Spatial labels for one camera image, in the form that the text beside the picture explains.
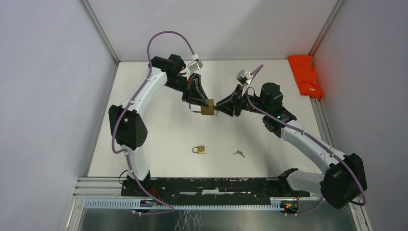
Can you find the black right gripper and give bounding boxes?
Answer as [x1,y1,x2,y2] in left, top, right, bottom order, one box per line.
[215,84,269,116]

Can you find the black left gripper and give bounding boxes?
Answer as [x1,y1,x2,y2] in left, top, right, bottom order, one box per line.
[164,73,210,108]

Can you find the large brass padlock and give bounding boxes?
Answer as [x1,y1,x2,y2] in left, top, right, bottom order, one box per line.
[189,99,215,116]

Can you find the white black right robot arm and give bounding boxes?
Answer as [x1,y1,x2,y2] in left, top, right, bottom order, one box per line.
[215,83,368,209]

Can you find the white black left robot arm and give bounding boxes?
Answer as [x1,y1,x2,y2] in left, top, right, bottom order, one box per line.
[108,54,214,196]

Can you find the small keys on table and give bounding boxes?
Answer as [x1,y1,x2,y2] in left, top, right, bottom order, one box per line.
[233,150,245,158]

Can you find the small brass padlock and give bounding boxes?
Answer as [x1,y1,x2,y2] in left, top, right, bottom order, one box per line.
[192,145,206,154]

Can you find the orange folded cloth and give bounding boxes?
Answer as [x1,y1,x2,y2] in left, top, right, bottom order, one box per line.
[288,55,324,100]

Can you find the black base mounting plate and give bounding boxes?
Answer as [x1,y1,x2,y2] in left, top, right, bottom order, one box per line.
[120,176,310,207]

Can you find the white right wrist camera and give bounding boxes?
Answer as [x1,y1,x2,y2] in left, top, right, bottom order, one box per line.
[236,70,254,96]

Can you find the left aluminium corner post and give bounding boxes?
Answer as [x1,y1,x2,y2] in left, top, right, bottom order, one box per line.
[79,0,120,65]

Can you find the aluminium corner frame post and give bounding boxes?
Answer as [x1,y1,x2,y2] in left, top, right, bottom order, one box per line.
[308,0,346,56]

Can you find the aluminium front frame rail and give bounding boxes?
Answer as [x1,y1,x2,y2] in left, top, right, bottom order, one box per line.
[63,175,372,231]

